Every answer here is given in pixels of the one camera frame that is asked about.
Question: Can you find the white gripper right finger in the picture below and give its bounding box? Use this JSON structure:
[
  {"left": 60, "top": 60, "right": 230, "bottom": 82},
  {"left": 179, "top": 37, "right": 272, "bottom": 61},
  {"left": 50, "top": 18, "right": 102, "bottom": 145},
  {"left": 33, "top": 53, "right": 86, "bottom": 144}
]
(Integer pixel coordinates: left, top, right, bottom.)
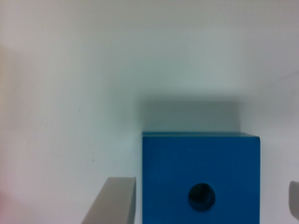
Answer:
[{"left": 289, "top": 181, "right": 299, "bottom": 220}]

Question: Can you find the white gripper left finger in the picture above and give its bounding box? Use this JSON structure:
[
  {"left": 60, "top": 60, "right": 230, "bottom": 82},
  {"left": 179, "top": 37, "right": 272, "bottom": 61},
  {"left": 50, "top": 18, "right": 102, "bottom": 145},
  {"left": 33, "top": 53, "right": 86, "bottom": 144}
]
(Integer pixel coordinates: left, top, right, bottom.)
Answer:
[{"left": 81, "top": 177, "right": 136, "bottom": 224}]

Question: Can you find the blue block with hole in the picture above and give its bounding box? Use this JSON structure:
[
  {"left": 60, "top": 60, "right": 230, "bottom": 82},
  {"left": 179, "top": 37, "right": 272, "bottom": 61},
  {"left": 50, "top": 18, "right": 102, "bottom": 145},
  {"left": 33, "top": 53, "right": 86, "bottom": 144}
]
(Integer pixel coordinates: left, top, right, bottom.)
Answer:
[{"left": 142, "top": 133, "right": 261, "bottom": 224}]

